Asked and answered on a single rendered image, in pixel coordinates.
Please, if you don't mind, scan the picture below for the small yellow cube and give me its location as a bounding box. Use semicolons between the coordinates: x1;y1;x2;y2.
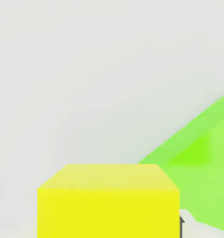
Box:
37;163;181;238

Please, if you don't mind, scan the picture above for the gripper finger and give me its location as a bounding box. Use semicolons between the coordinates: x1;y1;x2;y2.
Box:
179;209;224;238

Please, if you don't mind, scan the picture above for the large green box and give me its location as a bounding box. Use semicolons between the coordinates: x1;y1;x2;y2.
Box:
137;89;224;233

